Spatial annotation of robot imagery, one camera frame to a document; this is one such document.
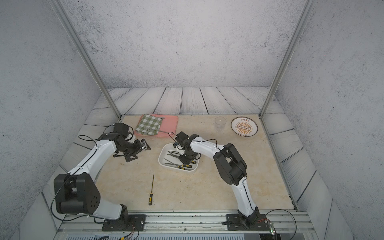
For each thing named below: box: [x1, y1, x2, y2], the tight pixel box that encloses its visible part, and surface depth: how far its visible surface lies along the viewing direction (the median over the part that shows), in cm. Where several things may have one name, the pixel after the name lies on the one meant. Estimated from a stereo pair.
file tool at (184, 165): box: [164, 162, 192, 168], surface depth 94 cm
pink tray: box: [134, 114, 179, 138], surface depth 118 cm
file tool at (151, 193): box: [148, 174, 155, 206], surface depth 82 cm
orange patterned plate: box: [230, 116, 259, 138], surface depth 116 cm
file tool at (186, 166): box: [164, 162, 193, 168], surface depth 93 cm
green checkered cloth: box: [135, 113, 165, 136], surface depth 117 cm
